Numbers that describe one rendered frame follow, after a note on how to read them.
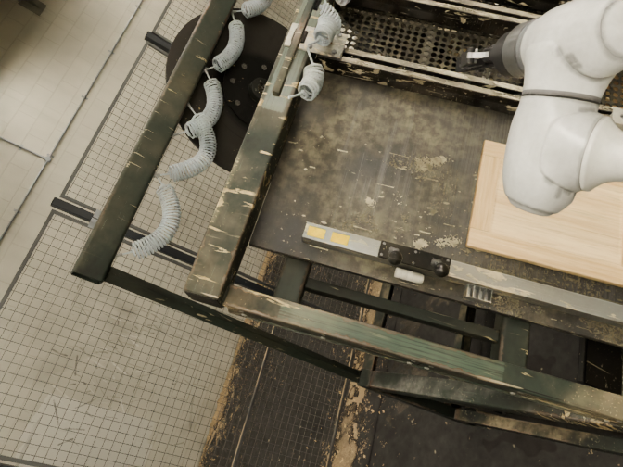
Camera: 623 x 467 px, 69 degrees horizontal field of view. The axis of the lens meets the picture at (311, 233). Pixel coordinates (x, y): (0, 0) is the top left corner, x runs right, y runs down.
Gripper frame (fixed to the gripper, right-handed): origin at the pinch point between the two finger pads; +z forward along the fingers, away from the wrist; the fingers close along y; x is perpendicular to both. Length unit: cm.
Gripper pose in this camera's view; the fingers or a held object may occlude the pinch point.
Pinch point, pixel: (466, 63)
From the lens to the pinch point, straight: 105.1
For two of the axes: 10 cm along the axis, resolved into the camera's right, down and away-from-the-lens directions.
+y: 9.9, -0.2, 1.4
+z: -1.4, -2.6, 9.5
